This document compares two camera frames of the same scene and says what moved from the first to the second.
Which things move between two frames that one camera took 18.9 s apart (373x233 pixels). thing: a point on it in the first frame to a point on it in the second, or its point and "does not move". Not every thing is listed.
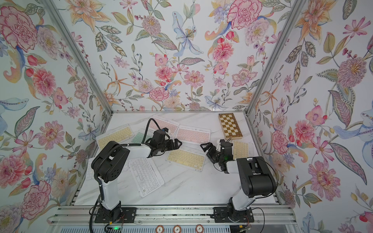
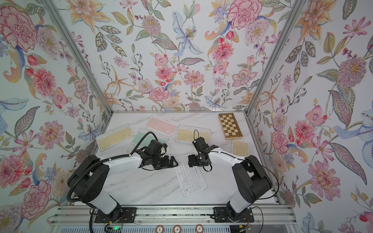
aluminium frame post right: x=296 y=10 does not move
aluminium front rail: x=278 y=215 does not move
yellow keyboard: x=193 y=158 to x=189 y=134
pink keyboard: x=171 y=126 does not move
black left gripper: x=172 y=146 to x=166 y=164
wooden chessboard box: x=229 y=126 does not move
